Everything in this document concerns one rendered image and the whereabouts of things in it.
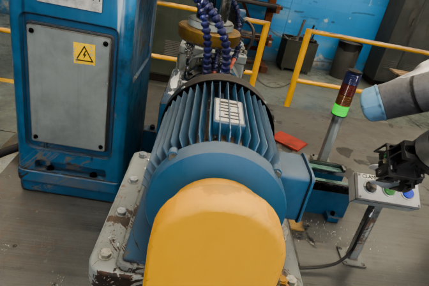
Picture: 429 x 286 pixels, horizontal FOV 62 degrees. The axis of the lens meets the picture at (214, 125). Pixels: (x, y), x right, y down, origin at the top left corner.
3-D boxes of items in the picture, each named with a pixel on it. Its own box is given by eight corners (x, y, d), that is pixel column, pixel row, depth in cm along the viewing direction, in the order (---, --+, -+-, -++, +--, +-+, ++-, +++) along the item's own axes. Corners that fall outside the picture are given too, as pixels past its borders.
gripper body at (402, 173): (371, 150, 81) (404, 129, 70) (407, 156, 81) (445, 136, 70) (373, 183, 77) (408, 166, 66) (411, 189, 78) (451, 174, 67)
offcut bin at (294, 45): (303, 67, 614) (318, 20, 578) (311, 76, 572) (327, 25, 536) (274, 62, 609) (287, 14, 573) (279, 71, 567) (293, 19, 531)
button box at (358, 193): (348, 202, 95) (358, 198, 90) (347, 177, 98) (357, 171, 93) (409, 212, 96) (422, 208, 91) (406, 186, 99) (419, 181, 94)
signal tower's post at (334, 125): (314, 165, 152) (348, 71, 134) (309, 154, 159) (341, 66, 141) (332, 167, 152) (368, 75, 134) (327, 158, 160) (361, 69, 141)
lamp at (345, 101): (337, 105, 141) (341, 95, 139) (332, 99, 146) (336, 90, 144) (352, 108, 141) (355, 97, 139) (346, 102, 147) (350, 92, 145)
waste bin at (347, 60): (345, 75, 625) (357, 41, 598) (353, 82, 590) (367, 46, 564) (324, 71, 621) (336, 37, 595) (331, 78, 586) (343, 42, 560)
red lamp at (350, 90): (341, 95, 139) (345, 84, 137) (336, 90, 144) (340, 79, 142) (355, 97, 139) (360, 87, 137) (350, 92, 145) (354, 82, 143)
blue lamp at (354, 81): (345, 84, 137) (349, 73, 135) (340, 79, 142) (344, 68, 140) (360, 87, 137) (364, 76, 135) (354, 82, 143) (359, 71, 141)
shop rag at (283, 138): (268, 138, 166) (269, 136, 166) (279, 131, 176) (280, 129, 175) (297, 152, 159) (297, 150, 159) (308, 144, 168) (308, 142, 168)
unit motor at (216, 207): (99, 437, 46) (121, 171, 28) (146, 248, 76) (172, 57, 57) (289, 458, 48) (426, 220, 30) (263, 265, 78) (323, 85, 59)
